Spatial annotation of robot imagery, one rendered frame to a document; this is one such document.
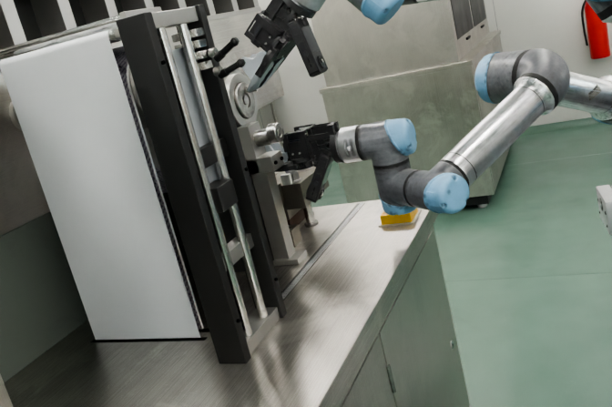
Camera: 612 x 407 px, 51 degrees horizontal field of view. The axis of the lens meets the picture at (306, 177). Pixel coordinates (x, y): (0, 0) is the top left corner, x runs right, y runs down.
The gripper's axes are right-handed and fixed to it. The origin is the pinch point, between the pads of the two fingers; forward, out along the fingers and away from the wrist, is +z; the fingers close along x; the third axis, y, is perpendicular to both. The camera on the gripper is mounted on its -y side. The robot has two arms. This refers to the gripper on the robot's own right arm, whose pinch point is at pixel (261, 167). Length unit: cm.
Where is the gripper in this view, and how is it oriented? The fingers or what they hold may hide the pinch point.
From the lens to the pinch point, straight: 145.3
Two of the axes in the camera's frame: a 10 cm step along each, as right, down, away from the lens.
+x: -3.7, 3.1, -8.8
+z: -9.0, 1.2, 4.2
